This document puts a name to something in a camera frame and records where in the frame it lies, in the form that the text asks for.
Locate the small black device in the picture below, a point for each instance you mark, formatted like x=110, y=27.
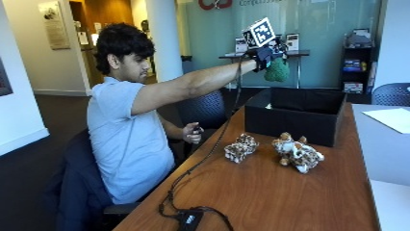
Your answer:
x=197, y=129

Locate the dark mesh chair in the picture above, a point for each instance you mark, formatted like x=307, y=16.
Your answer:
x=203, y=109

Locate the dark perforated chair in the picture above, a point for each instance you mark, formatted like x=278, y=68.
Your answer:
x=391, y=94

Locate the white round column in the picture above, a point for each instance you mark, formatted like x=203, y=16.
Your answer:
x=162, y=40

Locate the white paper sheet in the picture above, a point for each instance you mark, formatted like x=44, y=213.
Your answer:
x=390, y=119

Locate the spotted leopard soft toy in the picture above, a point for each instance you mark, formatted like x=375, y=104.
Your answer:
x=297, y=153

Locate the framed wall poster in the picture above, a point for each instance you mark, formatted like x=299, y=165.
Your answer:
x=54, y=25

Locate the the person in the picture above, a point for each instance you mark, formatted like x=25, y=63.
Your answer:
x=128, y=134

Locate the black fabric storage box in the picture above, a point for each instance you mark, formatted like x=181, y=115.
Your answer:
x=294, y=115

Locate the display brochure stand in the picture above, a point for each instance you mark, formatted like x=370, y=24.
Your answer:
x=291, y=41

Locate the black bookshelf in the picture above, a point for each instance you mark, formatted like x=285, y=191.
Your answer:
x=358, y=65

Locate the dark jacket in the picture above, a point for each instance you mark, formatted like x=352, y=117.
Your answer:
x=78, y=186

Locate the dark office chair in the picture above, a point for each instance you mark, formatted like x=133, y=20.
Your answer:
x=114, y=213

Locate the dark framed picture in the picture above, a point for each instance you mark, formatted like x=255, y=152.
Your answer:
x=4, y=78

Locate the green soft toy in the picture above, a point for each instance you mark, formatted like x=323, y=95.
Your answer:
x=277, y=71

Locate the white cube with black markers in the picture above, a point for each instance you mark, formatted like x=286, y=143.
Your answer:
x=259, y=33

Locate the black hub box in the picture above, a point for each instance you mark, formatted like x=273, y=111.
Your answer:
x=189, y=219

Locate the small spotted soft toy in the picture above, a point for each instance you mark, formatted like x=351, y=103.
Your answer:
x=241, y=147

